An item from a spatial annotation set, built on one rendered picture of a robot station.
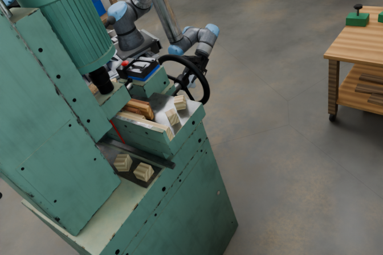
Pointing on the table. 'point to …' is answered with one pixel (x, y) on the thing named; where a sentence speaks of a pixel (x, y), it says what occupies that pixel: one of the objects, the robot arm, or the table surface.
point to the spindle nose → (101, 80)
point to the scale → (133, 122)
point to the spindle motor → (64, 12)
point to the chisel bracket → (113, 99)
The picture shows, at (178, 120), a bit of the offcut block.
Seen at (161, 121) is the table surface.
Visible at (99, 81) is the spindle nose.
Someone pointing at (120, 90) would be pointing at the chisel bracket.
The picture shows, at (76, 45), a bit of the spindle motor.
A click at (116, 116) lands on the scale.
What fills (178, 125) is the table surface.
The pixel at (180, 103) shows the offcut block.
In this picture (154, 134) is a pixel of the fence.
